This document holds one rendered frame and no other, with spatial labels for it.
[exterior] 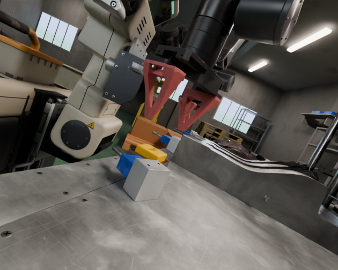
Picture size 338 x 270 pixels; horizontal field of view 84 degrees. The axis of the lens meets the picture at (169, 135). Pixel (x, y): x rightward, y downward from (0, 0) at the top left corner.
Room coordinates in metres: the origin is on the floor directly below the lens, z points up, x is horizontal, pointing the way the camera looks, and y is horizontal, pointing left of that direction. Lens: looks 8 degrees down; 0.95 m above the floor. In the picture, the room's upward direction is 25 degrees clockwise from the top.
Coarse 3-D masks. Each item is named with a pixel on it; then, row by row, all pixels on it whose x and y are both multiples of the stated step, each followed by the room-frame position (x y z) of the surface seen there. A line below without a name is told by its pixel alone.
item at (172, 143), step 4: (152, 132) 0.74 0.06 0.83; (160, 136) 0.72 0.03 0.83; (164, 136) 0.70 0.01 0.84; (168, 136) 0.73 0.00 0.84; (172, 136) 0.68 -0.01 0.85; (160, 140) 0.70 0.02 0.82; (164, 140) 0.70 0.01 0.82; (168, 140) 0.69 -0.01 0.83; (172, 140) 0.68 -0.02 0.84; (176, 140) 0.68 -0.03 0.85; (168, 144) 0.68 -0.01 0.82; (172, 144) 0.68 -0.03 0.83; (176, 144) 0.67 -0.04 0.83; (168, 148) 0.68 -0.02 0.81; (172, 148) 0.68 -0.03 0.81; (176, 148) 0.67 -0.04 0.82; (172, 152) 0.67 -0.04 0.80
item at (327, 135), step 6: (336, 114) 1.57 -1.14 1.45; (336, 120) 1.55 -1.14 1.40; (330, 126) 1.56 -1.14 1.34; (336, 126) 1.54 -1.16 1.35; (330, 132) 1.54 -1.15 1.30; (324, 138) 1.56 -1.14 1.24; (330, 138) 1.54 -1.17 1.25; (324, 144) 1.54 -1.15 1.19; (318, 150) 1.55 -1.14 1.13; (324, 150) 1.54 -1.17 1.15; (312, 156) 1.56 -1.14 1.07; (318, 156) 1.54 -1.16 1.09; (312, 162) 1.54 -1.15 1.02; (312, 168) 1.54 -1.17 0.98
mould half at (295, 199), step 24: (192, 144) 0.54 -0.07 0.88; (216, 144) 0.75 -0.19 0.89; (192, 168) 0.53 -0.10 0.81; (216, 168) 0.52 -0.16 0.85; (240, 168) 0.50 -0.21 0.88; (240, 192) 0.49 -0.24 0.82; (264, 192) 0.48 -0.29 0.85; (288, 192) 0.46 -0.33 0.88; (312, 192) 0.45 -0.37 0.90; (288, 216) 0.45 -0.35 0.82; (312, 216) 0.44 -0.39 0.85; (336, 216) 0.55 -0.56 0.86; (312, 240) 0.43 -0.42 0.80; (336, 240) 0.42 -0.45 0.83
